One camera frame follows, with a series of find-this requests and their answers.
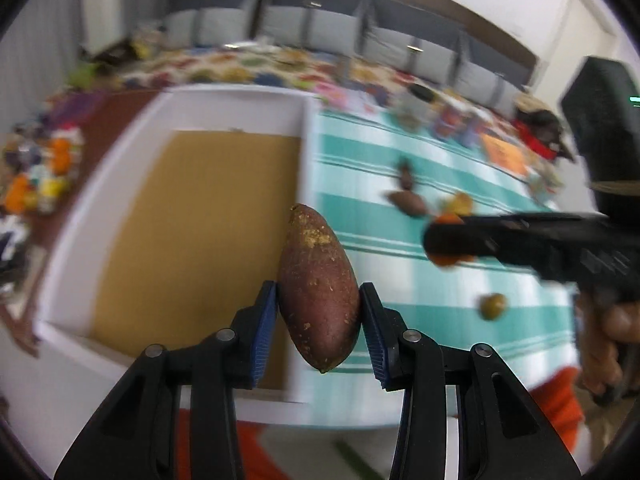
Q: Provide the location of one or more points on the small dark water chestnut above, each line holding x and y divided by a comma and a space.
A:
405, 175

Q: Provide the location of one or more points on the red orange tomato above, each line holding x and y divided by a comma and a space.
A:
446, 262

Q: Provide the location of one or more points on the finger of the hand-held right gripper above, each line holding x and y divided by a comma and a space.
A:
500, 237

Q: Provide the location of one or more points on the small brown sweet potato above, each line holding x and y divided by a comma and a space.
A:
409, 203

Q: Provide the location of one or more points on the green white checked tablecloth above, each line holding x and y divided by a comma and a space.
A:
400, 270

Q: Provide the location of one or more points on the dark red bag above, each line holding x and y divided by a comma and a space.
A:
542, 132

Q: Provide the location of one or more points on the pile of colourful toys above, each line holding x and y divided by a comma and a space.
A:
45, 175

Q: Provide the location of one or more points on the small olive green fruit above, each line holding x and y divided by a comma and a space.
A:
492, 306

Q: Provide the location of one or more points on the reddish brown sweet potato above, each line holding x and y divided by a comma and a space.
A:
317, 285

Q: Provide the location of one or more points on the yellow green apple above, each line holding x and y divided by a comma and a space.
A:
460, 203

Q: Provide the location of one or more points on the white box with cardboard bottom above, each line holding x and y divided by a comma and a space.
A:
190, 230

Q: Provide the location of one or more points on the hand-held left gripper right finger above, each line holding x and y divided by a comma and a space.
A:
372, 332

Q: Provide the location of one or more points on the orange flat packet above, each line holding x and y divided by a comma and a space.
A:
505, 155

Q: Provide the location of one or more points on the white door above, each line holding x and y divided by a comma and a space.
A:
575, 35

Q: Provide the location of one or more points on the colourful patterned blanket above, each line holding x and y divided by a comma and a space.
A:
240, 67

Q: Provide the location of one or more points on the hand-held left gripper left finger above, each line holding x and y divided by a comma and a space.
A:
265, 332

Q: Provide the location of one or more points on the person's right hand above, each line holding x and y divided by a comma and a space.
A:
607, 345

